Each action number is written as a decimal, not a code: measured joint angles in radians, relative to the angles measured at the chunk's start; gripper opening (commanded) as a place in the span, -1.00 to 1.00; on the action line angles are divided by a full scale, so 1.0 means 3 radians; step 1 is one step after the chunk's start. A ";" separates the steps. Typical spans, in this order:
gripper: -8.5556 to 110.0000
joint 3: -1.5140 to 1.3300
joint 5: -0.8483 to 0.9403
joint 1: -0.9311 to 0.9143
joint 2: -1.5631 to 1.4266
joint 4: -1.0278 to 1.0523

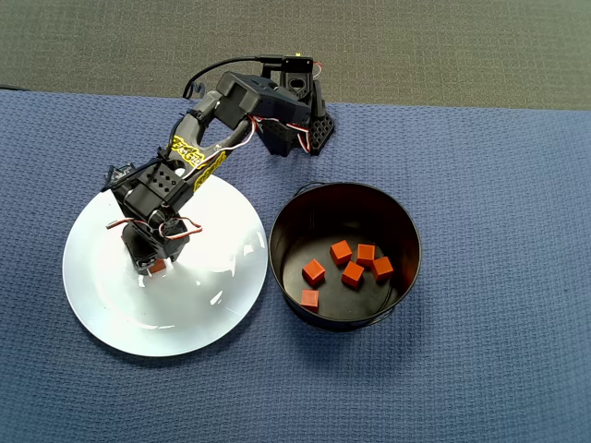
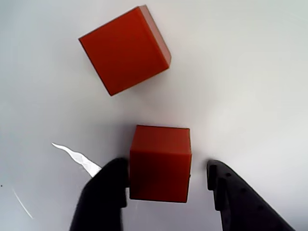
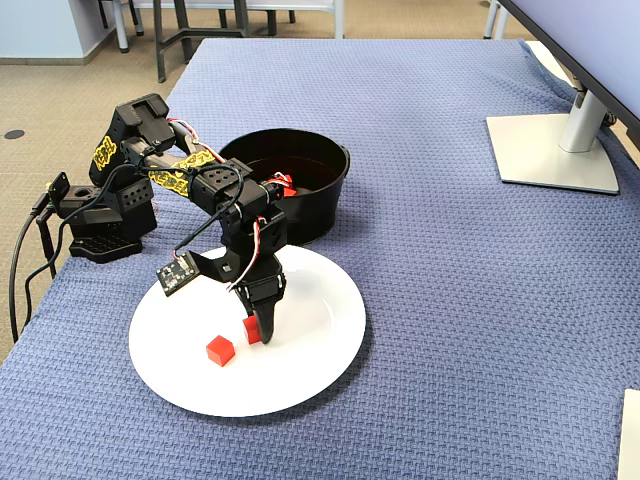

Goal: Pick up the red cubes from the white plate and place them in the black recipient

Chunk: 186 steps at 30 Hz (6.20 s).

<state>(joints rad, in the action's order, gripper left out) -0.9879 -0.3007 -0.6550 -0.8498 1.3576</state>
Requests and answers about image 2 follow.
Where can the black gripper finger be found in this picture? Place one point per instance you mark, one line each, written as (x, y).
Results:
(101, 197)
(240, 209)

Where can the red cube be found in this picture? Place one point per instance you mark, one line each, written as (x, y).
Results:
(160, 168)
(125, 55)

